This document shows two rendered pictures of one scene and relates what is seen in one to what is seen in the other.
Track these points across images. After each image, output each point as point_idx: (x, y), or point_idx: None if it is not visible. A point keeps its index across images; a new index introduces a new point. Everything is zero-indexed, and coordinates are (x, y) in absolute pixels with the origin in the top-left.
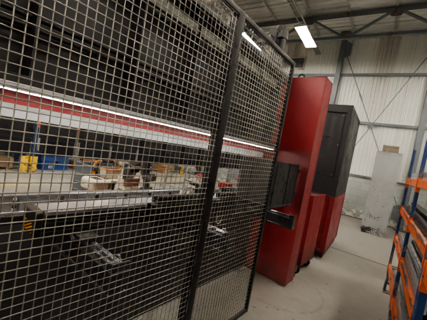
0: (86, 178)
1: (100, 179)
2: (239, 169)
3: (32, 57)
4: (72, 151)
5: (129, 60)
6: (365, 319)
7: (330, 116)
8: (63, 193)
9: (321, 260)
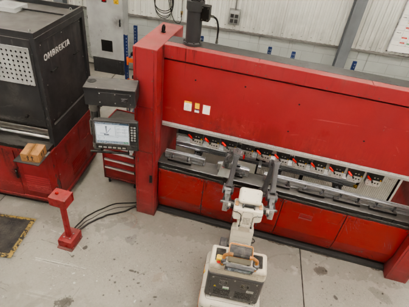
0: (266, 268)
1: (255, 257)
2: (155, 148)
3: None
4: (346, 173)
5: None
6: (179, 147)
7: (72, 27)
8: (340, 189)
9: (99, 156)
